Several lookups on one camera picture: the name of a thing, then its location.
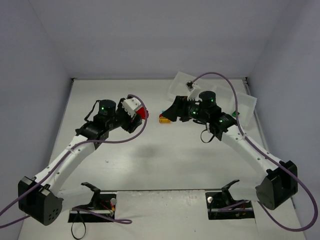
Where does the red rounded lego brick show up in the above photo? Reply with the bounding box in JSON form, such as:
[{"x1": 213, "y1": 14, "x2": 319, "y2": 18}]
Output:
[{"x1": 136, "y1": 106, "x2": 149, "y2": 120}]

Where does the small green lego brick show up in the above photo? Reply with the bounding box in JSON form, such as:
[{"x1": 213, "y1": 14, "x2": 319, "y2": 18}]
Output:
[{"x1": 231, "y1": 111, "x2": 240, "y2": 118}]

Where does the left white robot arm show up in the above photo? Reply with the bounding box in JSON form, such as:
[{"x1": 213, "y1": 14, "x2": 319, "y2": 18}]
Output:
[{"x1": 18, "y1": 94, "x2": 148, "y2": 226}]

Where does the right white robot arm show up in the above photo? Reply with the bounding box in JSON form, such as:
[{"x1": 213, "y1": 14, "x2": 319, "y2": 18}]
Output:
[{"x1": 162, "y1": 91, "x2": 298, "y2": 210}]

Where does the burger printed lego stack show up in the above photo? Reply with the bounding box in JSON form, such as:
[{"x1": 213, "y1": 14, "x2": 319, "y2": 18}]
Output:
[{"x1": 158, "y1": 111, "x2": 172, "y2": 124}]

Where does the clear four-compartment tray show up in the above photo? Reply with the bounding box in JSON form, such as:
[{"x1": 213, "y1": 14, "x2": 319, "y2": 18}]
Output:
[{"x1": 166, "y1": 71, "x2": 257, "y2": 127}]

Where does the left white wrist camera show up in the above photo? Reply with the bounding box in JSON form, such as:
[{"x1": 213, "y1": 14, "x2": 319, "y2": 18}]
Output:
[{"x1": 122, "y1": 97, "x2": 142, "y2": 118}]

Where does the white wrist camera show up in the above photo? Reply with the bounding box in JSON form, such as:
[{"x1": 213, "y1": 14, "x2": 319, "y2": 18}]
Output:
[
  {"x1": 122, "y1": 97, "x2": 142, "y2": 118},
  {"x1": 186, "y1": 81, "x2": 202, "y2": 101}
]

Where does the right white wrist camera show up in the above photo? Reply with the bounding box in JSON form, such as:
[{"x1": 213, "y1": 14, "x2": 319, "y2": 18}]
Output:
[{"x1": 186, "y1": 81, "x2": 202, "y2": 101}]

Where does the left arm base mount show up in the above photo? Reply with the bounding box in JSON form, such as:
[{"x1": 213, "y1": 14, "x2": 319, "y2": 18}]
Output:
[{"x1": 68, "y1": 182, "x2": 117, "y2": 223}]

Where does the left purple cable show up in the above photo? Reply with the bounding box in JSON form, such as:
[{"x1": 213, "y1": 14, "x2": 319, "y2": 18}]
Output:
[{"x1": 0, "y1": 94, "x2": 148, "y2": 230}]

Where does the purple cable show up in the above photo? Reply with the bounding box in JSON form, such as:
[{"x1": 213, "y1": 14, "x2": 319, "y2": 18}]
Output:
[
  {"x1": 191, "y1": 72, "x2": 318, "y2": 232},
  {"x1": 0, "y1": 94, "x2": 148, "y2": 230}
]

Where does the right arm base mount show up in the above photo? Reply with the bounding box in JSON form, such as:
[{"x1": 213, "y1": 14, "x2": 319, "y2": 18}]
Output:
[{"x1": 205, "y1": 180, "x2": 255, "y2": 220}]

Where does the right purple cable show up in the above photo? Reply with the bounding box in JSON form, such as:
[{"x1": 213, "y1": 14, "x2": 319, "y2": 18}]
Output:
[{"x1": 191, "y1": 72, "x2": 318, "y2": 232}]

